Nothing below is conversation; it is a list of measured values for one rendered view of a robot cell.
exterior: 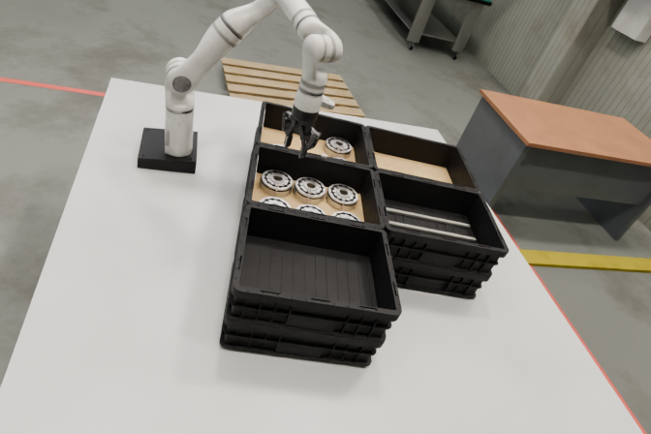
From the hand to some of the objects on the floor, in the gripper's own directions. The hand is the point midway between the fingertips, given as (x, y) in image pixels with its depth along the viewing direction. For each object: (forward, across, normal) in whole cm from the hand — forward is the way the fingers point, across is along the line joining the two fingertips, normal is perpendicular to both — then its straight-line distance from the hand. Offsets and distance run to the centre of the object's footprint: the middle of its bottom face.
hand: (294, 147), depth 139 cm
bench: (+100, +7, +16) cm, 102 cm away
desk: (+102, +41, +251) cm, 274 cm away
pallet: (+100, -155, +181) cm, 259 cm away
